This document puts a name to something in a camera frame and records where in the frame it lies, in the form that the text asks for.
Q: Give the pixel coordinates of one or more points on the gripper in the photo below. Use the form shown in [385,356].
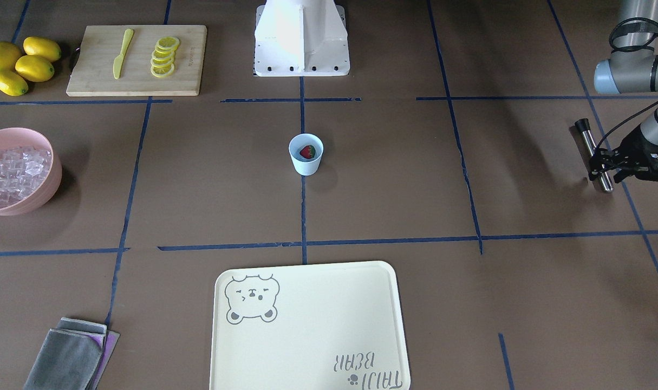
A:
[639,152]

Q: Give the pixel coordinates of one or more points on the red strawberry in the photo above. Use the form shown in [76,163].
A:
[308,152]

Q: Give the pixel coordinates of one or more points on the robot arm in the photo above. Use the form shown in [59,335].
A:
[632,67]

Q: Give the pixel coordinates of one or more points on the light blue cup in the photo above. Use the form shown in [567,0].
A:
[304,167]

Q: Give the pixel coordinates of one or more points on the ice cubes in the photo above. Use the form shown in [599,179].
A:
[23,169]

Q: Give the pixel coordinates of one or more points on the cream bear tray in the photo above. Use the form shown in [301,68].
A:
[321,326]

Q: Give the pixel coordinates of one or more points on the lemon slices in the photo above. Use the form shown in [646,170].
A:
[162,62]

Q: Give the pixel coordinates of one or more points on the yellow plastic knife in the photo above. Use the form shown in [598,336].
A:
[119,59]

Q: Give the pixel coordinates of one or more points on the bamboo cutting board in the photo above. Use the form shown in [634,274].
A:
[92,75]

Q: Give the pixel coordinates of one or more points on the yellow lemon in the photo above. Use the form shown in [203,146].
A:
[34,68]
[42,47]
[12,84]
[9,54]

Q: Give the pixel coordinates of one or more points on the grey folded cloth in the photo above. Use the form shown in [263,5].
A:
[73,355]

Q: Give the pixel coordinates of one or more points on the pink bowl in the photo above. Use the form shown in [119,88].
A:
[18,136]

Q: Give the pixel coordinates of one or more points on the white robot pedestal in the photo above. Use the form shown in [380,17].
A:
[301,39]

